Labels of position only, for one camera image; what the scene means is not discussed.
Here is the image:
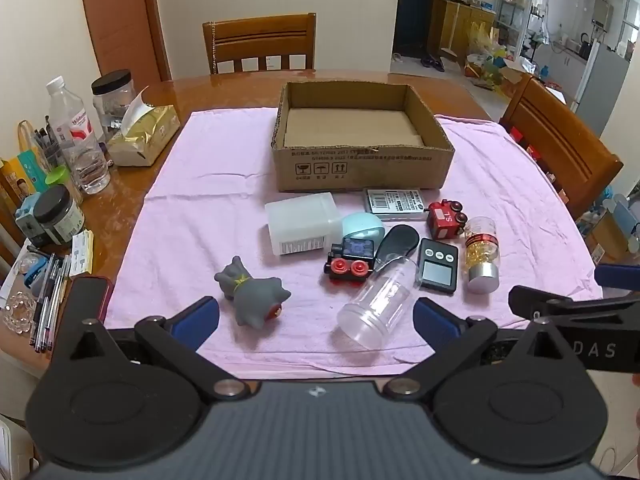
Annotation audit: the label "clear jar with black lid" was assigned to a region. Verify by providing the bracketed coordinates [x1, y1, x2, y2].
[91, 71, 137, 130]

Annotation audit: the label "glass crystal dish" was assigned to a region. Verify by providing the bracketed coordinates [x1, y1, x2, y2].
[4, 292, 39, 334]

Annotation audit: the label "yellow capsule bottle silver cap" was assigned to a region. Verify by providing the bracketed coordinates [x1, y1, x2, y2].
[464, 216, 501, 295]

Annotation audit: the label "grey toy cat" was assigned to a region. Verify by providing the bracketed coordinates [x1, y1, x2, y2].
[215, 256, 292, 330]

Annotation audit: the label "red toy train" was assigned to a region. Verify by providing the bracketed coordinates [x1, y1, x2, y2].
[426, 200, 468, 241]

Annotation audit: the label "grey refrigerator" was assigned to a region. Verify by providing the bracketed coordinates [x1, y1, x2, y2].
[574, 45, 632, 136]

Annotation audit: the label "black digital pocket scale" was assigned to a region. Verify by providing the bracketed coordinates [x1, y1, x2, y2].
[416, 238, 459, 294]

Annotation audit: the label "wall water heater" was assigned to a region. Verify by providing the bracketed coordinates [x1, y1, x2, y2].
[592, 0, 617, 29]

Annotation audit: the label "small blue device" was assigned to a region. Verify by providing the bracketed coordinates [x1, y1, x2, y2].
[15, 195, 48, 249]

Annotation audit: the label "phone in red case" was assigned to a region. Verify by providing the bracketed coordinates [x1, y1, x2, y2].
[69, 275, 114, 326]

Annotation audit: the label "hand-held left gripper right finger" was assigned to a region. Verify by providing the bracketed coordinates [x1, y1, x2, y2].
[385, 297, 574, 403]

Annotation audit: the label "grey labelled packet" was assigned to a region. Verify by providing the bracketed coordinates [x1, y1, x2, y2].
[362, 187, 436, 222]

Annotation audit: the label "wooden cabinet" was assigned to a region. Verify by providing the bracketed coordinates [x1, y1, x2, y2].
[440, 0, 497, 68]

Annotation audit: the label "clear plastic water bottle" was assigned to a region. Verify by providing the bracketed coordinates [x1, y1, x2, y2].
[46, 76, 111, 195]

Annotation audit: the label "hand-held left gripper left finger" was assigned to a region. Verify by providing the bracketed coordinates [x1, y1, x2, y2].
[64, 296, 251, 403]

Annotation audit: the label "white translucent plastic box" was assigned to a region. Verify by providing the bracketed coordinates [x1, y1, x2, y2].
[264, 192, 342, 257]

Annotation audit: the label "bundle of pens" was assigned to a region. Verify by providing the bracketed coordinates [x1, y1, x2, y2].
[29, 254, 72, 352]

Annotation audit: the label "blue and black toy train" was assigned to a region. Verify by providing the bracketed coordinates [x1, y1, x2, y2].
[325, 237, 377, 288]

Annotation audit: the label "dark jar with black lid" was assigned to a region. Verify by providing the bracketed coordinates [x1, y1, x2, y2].
[33, 185, 86, 247]

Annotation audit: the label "cardboard box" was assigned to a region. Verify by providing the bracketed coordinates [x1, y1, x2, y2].
[499, 64, 532, 87]
[271, 81, 455, 193]

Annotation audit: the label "gold tissue pack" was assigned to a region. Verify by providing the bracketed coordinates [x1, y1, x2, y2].
[106, 87, 181, 167]

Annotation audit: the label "pink towel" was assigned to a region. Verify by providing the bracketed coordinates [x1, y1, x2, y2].
[105, 109, 603, 380]

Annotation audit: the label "wooden chair with slatted back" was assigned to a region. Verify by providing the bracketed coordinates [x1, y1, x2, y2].
[202, 13, 317, 79]

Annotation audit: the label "black plastic scoop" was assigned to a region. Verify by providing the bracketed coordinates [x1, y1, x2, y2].
[372, 224, 421, 276]

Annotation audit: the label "clear plastic jar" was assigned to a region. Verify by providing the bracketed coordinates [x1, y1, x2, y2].
[337, 255, 421, 351]

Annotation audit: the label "yellow plastic bags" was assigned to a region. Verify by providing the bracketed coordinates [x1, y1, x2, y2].
[464, 20, 507, 87]

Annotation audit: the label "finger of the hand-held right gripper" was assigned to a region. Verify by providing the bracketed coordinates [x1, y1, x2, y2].
[595, 262, 640, 289]
[508, 285, 640, 325]

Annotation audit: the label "small white booklet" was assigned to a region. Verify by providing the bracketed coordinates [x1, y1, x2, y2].
[70, 230, 95, 277]

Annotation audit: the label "wooden chair with striped back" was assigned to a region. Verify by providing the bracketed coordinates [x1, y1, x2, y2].
[500, 77, 625, 221]

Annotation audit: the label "light teal plastic case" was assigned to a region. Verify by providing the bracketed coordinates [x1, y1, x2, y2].
[340, 212, 386, 243]

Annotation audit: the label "brown wooden door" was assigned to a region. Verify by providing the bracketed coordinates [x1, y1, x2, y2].
[79, 0, 173, 82]

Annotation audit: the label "cardboard box on floor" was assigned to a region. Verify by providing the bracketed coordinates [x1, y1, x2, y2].
[499, 64, 532, 87]

